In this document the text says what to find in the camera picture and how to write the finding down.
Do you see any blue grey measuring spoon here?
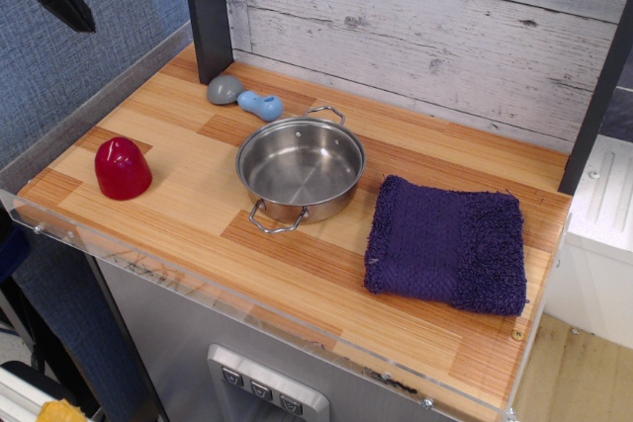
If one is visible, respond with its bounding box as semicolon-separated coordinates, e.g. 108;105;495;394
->
207;74;284;122

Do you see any purple folded cloth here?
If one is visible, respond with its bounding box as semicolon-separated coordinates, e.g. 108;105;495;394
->
364;175;527;316

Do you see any red plastic cup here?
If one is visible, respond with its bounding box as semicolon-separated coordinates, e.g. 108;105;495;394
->
95;136;152;201

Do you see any clear acrylic edge guard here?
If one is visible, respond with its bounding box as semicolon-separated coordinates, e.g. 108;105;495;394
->
1;192;515;421

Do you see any stainless steel pot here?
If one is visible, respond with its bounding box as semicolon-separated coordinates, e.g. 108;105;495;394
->
235;106;367;234

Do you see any yellow object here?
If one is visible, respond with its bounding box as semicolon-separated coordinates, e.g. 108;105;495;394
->
36;399;88;422

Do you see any silver button panel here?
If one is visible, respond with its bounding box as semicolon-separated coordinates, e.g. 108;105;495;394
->
207;344;330;421

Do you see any white side counter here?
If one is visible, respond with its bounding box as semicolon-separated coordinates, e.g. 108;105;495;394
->
545;135;632;348

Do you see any dark left support post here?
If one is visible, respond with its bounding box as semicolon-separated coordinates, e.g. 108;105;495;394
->
188;0;233;84

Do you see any dark support post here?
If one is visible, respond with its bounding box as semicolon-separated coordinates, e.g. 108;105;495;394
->
188;0;233;84
558;0;632;196

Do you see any dark right support post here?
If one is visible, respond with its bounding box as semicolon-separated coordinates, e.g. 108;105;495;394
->
558;0;632;196

